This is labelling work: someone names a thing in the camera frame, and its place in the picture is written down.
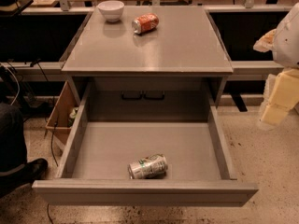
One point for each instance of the silver green 7up can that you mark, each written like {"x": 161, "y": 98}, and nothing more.
{"x": 148, "y": 167}

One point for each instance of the white ceramic bowl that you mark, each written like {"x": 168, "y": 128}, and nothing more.
{"x": 111, "y": 10}

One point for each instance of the grey cabinet counter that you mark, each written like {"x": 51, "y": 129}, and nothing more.
{"x": 183, "y": 44}

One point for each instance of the green bottle in box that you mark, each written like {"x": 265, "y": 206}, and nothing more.
{"x": 72, "y": 116}

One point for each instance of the black shoe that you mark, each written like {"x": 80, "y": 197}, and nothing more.
{"x": 31, "y": 172}

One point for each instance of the black drawer handle right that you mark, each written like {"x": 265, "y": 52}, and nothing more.
{"x": 154, "y": 95}

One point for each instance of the person's dark trouser leg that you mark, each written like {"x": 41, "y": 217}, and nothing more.
{"x": 13, "y": 151}

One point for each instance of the orange soda can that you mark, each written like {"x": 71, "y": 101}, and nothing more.
{"x": 145, "y": 23}

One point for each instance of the black drawer handle left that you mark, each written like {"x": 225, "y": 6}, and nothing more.
{"x": 131, "y": 95}

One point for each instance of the brown cardboard box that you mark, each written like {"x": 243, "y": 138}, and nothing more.
{"x": 58, "y": 122}

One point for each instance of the black drawer handle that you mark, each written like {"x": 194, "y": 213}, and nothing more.
{"x": 154, "y": 95}
{"x": 131, "y": 95}

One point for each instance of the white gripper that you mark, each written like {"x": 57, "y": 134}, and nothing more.
{"x": 288, "y": 42}

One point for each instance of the grey open top drawer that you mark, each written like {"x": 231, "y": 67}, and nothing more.
{"x": 156, "y": 143}

